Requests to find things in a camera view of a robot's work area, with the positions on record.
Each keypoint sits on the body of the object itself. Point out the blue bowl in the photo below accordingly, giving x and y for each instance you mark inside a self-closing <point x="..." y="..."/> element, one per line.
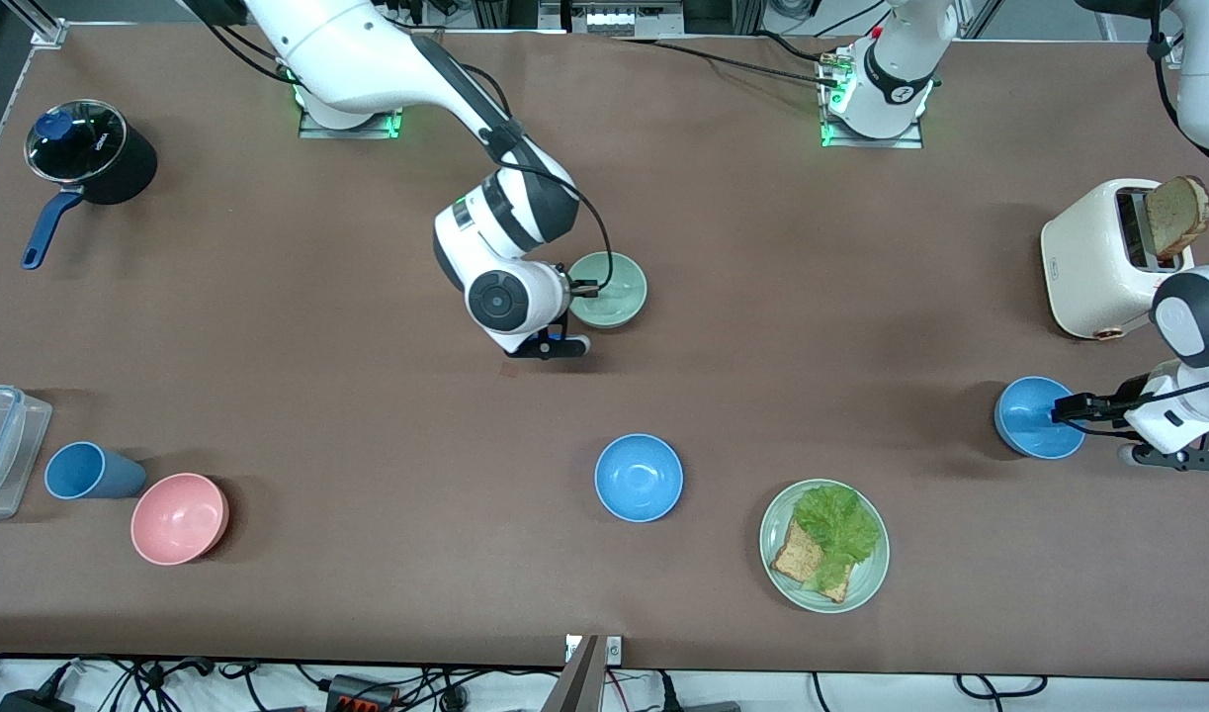
<point x="1024" y="420"/>
<point x="639" y="478"/>

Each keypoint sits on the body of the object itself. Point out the blue plastic cup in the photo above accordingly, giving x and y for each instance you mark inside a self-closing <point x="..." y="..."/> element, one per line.
<point x="75" y="473"/>

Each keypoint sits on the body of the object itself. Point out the brown toast slice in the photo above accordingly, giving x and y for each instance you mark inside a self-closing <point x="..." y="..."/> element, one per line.
<point x="1172" y="213"/>

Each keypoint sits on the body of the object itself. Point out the green plate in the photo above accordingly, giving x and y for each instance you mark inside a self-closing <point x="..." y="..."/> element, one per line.
<point x="866" y="583"/>

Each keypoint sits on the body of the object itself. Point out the aluminium camera post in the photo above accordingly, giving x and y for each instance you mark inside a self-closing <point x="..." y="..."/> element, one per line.
<point x="576" y="682"/>

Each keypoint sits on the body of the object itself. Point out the white toaster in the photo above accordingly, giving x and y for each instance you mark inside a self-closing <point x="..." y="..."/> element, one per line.
<point x="1088" y="257"/>

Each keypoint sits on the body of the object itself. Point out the black power adapter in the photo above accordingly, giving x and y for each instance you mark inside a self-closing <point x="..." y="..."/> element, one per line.
<point x="31" y="703"/>

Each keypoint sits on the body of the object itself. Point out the pink bowl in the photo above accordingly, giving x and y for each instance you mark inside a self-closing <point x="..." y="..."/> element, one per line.
<point x="179" y="519"/>

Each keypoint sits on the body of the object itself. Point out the black pot with lid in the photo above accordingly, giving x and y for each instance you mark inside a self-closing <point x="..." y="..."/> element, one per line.
<point x="134" y="168"/>

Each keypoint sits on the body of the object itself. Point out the green bowl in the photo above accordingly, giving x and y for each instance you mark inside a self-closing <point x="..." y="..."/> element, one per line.
<point x="619" y="297"/>

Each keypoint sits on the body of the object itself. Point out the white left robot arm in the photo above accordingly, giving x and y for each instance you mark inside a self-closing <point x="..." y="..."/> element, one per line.
<point x="896" y="79"/>

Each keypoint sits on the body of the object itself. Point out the brown bread slice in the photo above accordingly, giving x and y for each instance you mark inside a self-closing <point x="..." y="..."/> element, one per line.
<point x="794" y="559"/>

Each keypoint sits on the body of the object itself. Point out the clear plastic container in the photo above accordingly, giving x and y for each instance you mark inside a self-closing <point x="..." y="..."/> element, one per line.
<point x="26" y="445"/>

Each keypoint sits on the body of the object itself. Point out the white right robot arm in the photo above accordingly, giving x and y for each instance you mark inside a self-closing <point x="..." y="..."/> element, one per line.
<point x="367" y="49"/>

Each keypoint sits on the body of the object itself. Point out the black power strip orange switches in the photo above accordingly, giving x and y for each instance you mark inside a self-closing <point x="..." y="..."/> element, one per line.
<point x="362" y="695"/>

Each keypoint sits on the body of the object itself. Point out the grey electrical control box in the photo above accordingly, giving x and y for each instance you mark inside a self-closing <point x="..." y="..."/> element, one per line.
<point x="614" y="18"/>

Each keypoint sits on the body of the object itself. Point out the aluminium frame profile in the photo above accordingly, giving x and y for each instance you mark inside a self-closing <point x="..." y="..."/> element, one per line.
<point x="39" y="22"/>

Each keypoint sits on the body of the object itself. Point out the glass pot lid blue knob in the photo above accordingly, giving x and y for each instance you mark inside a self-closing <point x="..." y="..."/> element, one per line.
<point x="95" y="148"/>

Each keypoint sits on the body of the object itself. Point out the green lettuce leaf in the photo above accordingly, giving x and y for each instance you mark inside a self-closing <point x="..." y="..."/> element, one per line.
<point x="836" y="524"/>

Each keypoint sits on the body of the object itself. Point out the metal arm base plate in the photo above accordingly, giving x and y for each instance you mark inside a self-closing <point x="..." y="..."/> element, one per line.
<point x="367" y="131"/>
<point x="910" y="141"/>

